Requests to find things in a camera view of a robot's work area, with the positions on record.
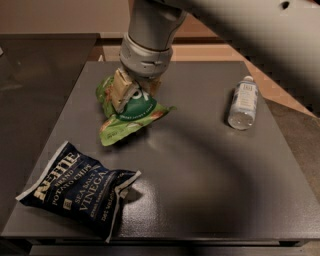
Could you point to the green rice chip bag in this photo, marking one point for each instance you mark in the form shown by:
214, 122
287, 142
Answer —
140, 111

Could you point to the clear plastic water bottle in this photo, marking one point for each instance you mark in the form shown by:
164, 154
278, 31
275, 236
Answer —
242, 112

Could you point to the blue Kettle chip bag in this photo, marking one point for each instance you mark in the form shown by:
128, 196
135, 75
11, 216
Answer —
78, 187

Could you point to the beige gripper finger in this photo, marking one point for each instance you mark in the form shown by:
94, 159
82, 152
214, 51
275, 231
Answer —
123, 88
151, 86

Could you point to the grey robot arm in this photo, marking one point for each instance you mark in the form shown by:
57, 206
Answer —
280, 37

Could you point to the grey round gripper body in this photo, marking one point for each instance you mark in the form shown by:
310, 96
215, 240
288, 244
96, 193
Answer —
144, 61

